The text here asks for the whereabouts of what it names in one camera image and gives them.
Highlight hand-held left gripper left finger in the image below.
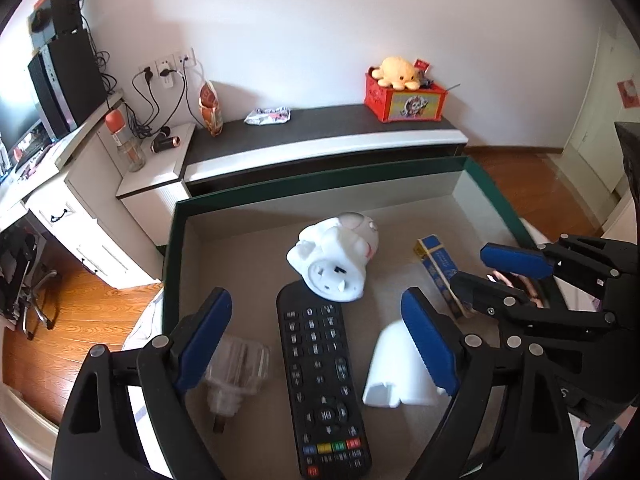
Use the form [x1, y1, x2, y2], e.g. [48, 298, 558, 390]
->
[50, 287, 233, 480]

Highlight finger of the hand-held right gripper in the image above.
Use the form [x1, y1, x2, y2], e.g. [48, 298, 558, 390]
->
[447, 270, 616, 341]
[480, 234, 640, 301]

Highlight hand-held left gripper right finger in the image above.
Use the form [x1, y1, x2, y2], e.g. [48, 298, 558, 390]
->
[400, 287, 583, 480]

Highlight white curved plastic cover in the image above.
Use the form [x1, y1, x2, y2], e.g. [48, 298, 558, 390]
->
[362, 317, 448, 407]

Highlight clear plastic plug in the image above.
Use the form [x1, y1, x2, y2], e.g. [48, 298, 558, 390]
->
[205, 337, 272, 433]

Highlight blue patterned slim box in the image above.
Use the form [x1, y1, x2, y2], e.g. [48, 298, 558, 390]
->
[412, 235, 473, 320]

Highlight large cardboard box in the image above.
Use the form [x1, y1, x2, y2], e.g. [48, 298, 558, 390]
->
[161, 156, 568, 480]

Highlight black remote control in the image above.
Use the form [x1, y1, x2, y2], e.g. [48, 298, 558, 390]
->
[276, 280, 373, 478]

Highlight white octopus-shaped socket adapter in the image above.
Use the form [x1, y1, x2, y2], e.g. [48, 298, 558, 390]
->
[286, 212, 381, 303]

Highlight white door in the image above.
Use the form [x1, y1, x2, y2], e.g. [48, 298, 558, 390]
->
[562, 25, 640, 196]

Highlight white desk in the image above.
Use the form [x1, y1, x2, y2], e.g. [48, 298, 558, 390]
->
[0, 92, 166, 291]

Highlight red storage crate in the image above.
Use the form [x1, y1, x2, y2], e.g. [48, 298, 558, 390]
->
[363, 72, 448, 123]

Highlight black office chair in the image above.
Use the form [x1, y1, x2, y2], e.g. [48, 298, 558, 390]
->
[0, 225, 61, 341]

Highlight red door decoration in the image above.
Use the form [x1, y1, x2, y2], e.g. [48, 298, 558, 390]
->
[617, 77, 640, 109]

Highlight black hair curler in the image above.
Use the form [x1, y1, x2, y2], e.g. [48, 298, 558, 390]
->
[150, 127, 183, 155]

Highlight orange cap water bottle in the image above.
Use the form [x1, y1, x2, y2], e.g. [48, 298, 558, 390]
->
[104, 108, 147, 173]

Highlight yellow octopus plush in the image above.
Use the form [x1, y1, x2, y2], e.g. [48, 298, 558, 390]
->
[370, 56, 420, 92]

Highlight black top low cabinet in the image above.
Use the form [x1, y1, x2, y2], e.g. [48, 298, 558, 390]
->
[182, 104, 468, 198]

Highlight orange snack bag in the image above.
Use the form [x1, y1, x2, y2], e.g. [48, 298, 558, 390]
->
[198, 80, 225, 138]

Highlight silver foil packet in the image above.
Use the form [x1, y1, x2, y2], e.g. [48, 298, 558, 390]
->
[243, 106, 292, 126]

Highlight black computer tower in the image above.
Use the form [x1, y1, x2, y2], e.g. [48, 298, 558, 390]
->
[27, 27, 108, 141]

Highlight black monitor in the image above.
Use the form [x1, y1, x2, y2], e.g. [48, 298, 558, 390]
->
[0, 95, 46, 148]

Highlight black speaker box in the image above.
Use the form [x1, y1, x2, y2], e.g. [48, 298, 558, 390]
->
[30, 0, 83, 51]

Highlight black power cable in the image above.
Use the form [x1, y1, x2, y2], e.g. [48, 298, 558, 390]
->
[131, 67, 168, 138]

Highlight white wall socket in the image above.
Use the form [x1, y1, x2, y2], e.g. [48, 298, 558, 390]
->
[137, 47, 197, 90]

